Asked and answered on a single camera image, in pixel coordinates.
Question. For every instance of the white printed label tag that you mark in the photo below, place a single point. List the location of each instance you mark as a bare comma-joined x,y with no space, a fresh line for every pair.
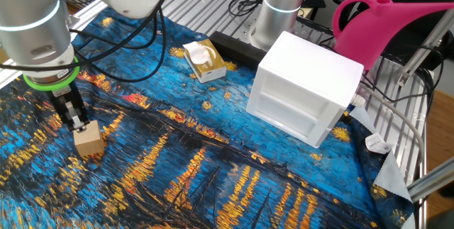
377,144

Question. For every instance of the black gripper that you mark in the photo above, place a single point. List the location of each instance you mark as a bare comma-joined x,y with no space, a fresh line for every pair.
67,96

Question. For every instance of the golden tissue box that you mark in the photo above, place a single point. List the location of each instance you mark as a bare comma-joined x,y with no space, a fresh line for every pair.
213,67

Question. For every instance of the pink plastic watering can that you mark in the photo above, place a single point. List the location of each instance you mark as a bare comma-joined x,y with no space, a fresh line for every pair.
372,30

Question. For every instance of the small plain wooden cube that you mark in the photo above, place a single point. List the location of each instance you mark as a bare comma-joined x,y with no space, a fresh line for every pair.
90,142

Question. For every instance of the white plastic drawer box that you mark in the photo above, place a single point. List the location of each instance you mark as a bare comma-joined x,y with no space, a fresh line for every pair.
308,66

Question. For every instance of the black foam strip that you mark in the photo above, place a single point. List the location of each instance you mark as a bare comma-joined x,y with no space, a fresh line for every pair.
234,50

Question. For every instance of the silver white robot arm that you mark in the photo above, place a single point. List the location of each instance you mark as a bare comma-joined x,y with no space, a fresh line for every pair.
32,34

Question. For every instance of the blue yellow painting-print tablecloth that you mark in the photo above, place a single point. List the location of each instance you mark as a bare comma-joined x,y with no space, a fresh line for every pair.
213,133

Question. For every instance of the thick aluminium frame profile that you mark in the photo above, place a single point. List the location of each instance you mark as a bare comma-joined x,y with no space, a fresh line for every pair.
432,181

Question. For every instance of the slanted aluminium frame profile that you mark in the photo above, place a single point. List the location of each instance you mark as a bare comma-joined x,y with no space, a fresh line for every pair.
422,50

